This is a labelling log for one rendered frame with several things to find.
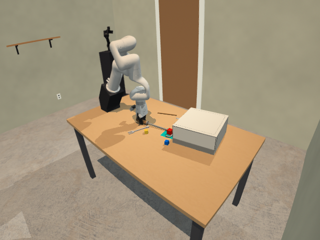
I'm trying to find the red block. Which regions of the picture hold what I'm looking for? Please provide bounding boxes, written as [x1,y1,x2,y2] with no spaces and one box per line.
[166,128,173,135]

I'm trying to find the brown wooden handle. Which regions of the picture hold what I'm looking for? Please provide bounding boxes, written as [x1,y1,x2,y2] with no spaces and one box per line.
[142,119,173,138]

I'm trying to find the teal flat square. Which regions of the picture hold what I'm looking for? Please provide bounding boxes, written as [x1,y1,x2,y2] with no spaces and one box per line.
[161,130,173,139]

